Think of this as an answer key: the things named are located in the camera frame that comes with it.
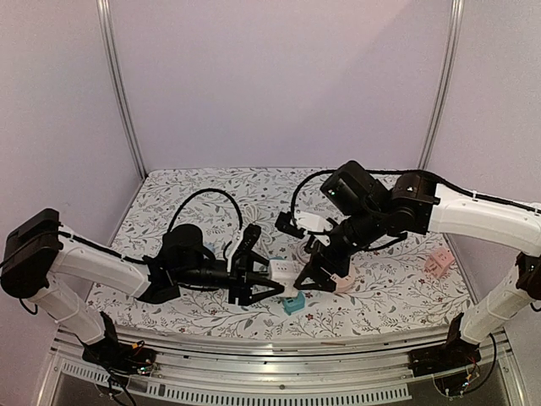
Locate aluminium front rail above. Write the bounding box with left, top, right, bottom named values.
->
left=41, top=325, right=515, bottom=403

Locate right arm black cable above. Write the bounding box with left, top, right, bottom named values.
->
left=289, top=168, right=478, bottom=217

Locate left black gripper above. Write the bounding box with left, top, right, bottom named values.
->
left=174, top=253, right=284, bottom=307

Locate left aluminium frame post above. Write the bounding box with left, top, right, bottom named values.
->
left=96, top=0, right=148, bottom=180

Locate pink round power strip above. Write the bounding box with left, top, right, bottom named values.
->
left=331, top=274, right=355, bottom=294

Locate small blue charger plug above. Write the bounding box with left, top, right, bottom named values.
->
left=204, top=243, right=217, bottom=254

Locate teal power strip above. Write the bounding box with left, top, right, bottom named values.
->
left=270, top=255, right=306, bottom=316

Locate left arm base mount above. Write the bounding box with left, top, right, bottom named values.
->
left=82, top=311, right=157, bottom=375

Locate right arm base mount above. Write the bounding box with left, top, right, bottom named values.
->
left=407, top=313, right=481, bottom=397

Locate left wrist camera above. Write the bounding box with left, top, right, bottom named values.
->
left=227, top=224, right=261, bottom=273

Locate aluminium frame post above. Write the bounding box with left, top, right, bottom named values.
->
left=96, top=0, right=148, bottom=180
left=417, top=0, right=465, bottom=170

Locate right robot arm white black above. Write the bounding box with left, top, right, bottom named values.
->
left=295, top=161, right=540, bottom=369

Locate white cube socket adapter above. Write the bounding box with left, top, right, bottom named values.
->
left=268, top=259, right=301, bottom=299

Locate floral table mat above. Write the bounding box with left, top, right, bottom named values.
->
left=88, top=168, right=473, bottom=340

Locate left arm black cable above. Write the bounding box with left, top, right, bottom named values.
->
left=168, top=188, right=246, bottom=238

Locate right aluminium frame post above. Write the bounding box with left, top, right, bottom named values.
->
left=417, top=0, right=465, bottom=170

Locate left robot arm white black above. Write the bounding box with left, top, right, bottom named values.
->
left=1, top=208, right=285, bottom=367

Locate pink cube socket adapter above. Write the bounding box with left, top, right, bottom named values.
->
left=424, top=247, right=455, bottom=278

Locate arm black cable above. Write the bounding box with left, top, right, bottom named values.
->
left=168, top=188, right=246, bottom=238
left=289, top=168, right=478, bottom=217

